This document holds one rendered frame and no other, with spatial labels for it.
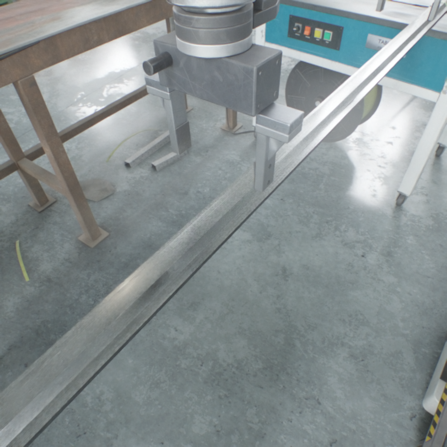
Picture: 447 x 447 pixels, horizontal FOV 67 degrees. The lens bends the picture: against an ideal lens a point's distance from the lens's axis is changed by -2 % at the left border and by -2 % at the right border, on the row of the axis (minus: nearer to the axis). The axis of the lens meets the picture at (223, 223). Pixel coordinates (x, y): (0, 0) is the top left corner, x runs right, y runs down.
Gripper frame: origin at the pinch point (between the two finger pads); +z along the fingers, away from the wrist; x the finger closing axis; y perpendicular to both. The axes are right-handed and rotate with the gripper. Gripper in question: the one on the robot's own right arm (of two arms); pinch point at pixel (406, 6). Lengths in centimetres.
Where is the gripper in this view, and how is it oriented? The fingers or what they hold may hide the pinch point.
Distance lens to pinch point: 113.4
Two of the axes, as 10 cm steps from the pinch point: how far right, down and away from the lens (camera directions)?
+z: 0.3, 6.8, 7.3
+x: 8.0, 4.2, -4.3
